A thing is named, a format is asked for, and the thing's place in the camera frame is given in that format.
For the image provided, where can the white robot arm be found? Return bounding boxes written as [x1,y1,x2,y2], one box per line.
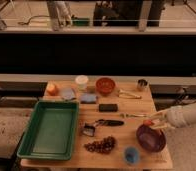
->
[150,103,196,129]

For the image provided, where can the white plastic cup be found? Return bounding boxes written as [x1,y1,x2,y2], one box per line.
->
[75,75,89,90]

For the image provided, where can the red pepper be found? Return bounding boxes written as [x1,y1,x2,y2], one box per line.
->
[143,120,154,126]

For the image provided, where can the purple bowl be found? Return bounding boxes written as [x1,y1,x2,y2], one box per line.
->
[136,125,166,152]

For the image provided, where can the orange fruit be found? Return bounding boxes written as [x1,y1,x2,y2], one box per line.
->
[46,83,58,96]

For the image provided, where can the wooden board table top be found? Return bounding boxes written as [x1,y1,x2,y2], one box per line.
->
[21,82,173,170]

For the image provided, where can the small metal cup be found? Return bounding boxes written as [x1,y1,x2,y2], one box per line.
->
[137,79,148,91]

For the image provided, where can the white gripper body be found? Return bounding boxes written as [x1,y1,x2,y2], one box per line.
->
[166,104,196,127]

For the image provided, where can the red bowl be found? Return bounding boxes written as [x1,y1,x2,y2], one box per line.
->
[96,77,115,95]

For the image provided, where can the blue plastic cup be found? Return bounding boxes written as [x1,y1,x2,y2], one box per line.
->
[124,147,139,164]

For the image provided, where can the wooden tongs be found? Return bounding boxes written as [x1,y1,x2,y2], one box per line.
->
[118,89,142,99]

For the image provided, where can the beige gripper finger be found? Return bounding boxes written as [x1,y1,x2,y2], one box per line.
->
[150,111,166,120]
[150,123,175,130]

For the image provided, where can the black rectangular block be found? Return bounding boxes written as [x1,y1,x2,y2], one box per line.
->
[99,104,118,112]

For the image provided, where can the green plastic tray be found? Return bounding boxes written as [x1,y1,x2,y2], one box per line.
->
[17,101,79,161]

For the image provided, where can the black handled knife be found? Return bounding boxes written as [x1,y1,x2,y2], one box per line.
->
[96,119,124,127]

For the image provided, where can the grey blue cloth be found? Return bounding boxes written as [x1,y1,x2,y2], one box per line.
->
[60,88,76,101]

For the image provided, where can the blue sponge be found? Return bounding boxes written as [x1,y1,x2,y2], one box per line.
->
[80,93,97,104]

